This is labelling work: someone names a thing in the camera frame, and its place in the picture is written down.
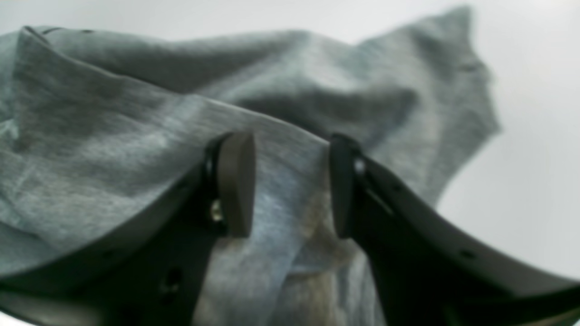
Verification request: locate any grey printed T-shirt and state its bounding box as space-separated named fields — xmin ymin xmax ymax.
xmin=0 ymin=6 xmax=498 ymax=326

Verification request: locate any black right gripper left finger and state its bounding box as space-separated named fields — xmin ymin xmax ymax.
xmin=1 ymin=132 xmax=256 ymax=326

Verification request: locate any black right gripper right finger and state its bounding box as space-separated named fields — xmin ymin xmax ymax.
xmin=329 ymin=134 xmax=580 ymax=326

